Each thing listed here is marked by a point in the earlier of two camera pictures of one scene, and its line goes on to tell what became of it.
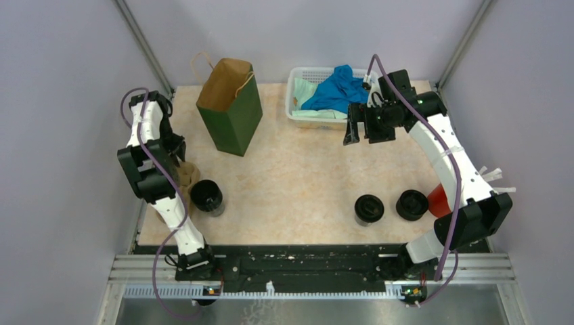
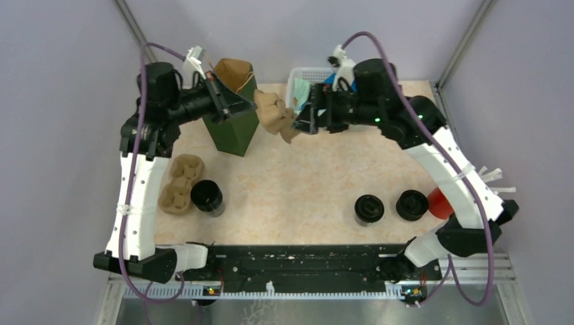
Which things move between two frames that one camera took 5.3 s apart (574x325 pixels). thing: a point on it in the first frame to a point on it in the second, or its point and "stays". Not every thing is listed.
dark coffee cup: [369, 208] stays
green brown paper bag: [229, 103] stays
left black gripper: [177, 147] to [224, 100]
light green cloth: [302, 91] stays
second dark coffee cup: [206, 196] stays
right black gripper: [359, 113] to [324, 97]
